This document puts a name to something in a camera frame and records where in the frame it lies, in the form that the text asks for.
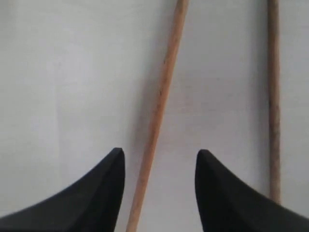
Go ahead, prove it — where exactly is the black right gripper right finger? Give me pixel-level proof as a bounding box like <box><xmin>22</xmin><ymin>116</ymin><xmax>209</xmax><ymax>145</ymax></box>
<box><xmin>195</xmin><ymin>149</ymin><xmax>309</xmax><ymax>232</ymax></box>

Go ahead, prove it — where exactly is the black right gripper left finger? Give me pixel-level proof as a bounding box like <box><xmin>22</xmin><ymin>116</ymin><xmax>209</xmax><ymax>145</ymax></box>
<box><xmin>0</xmin><ymin>147</ymin><xmax>125</xmax><ymax>232</ymax></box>

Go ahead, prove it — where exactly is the brown wooden chopstick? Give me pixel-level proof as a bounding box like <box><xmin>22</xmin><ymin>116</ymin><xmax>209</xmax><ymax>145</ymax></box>
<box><xmin>267</xmin><ymin>0</ymin><xmax>281</xmax><ymax>204</ymax></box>
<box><xmin>126</xmin><ymin>0</ymin><xmax>189</xmax><ymax>232</ymax></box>

